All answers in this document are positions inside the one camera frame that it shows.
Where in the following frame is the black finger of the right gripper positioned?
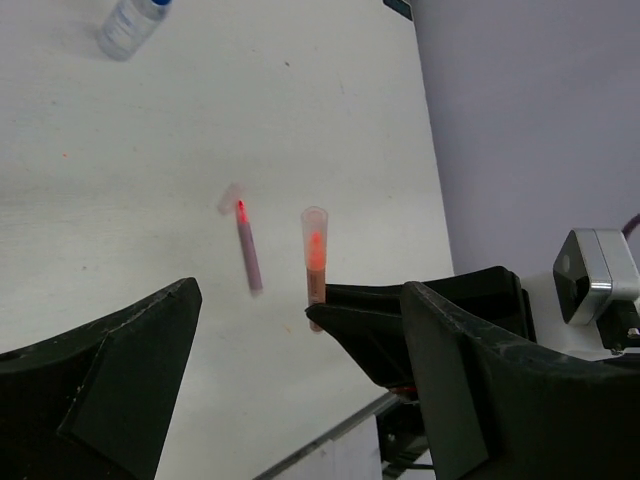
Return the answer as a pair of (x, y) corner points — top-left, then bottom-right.
(306, 266), (536, 390)

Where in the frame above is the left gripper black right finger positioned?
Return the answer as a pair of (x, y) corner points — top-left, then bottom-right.
(401, 282), (639, 479)

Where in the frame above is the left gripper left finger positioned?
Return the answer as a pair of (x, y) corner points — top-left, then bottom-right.
(1, 278), (202, 479)

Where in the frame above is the orange pencil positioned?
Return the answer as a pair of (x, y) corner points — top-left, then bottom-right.
(301, 206), (328, 306)

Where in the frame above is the pink red pen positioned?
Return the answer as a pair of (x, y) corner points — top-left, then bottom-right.
(236, 200), (263, 296)

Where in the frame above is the clear pen cap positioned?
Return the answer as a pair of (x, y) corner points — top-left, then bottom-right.
(217, 183), (244, 215)

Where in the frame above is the small bottle blue cap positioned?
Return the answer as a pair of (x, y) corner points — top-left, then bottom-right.
(97, 0), (173, 61)

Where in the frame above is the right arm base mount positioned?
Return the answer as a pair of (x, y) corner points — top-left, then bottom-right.
(374, 387), (435, 479)

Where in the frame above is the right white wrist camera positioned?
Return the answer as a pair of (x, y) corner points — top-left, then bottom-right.
(552, 228), (639, 354)

